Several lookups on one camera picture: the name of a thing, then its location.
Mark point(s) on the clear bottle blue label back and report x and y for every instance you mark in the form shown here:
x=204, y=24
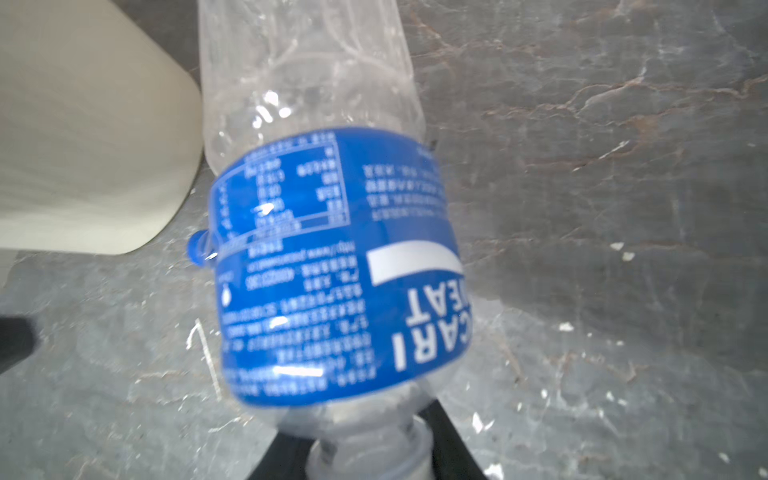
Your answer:
x=340, y=290

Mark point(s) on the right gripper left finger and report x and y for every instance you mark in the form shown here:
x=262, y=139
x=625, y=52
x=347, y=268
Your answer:
x=285, y=459

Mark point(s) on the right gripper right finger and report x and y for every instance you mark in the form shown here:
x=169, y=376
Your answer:
x=451, y=458

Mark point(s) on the white bin with yellow liner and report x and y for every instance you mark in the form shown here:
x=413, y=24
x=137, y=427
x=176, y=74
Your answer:
x=101, y=130

